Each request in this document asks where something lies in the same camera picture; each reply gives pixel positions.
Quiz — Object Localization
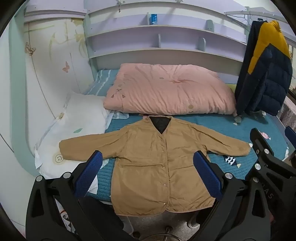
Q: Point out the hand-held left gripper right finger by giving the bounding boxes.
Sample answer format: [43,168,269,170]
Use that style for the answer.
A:
[183,150,272,241]

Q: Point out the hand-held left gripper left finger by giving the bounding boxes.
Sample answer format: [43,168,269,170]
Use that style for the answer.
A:
[25,150,139,241]

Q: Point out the wire clothes hanger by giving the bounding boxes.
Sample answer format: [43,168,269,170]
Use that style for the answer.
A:
[239,14,251,27]

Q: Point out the office chair base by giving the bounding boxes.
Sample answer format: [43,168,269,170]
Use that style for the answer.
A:
[122,215,201,241]

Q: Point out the pink patterned cloth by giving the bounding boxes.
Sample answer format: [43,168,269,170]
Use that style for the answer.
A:
[280,95,296,130]

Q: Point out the navy and yellow puffer jacket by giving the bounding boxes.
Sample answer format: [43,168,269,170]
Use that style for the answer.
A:
[235,20,293,116]

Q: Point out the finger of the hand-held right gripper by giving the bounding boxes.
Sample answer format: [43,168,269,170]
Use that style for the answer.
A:
[284,126,296,145]
[250,127,296,209]

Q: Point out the white clothes rack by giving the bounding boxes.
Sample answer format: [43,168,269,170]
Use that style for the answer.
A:
[225,9,296,49]

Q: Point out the white wardrobe with butterfly decals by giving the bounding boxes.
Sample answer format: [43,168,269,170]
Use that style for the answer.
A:
[9,14,97,172]

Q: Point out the pink quilt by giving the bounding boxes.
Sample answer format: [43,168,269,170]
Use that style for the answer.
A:
[103,62,237,116]

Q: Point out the light blue striped sheet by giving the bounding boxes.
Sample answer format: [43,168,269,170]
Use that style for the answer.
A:
[84,68,130,120]

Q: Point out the teal quilted bed mat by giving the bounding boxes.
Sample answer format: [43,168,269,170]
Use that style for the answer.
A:
[85,111,289,204]

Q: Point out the tan button-up jacket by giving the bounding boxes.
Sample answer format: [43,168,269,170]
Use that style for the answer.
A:
[59,115,250,217]

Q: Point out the lilac wall shelf unit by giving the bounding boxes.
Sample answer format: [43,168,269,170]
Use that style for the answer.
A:
[83,0,249,77]

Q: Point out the white printed pillow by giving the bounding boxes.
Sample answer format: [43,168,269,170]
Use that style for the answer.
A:
[35,91,111,179]

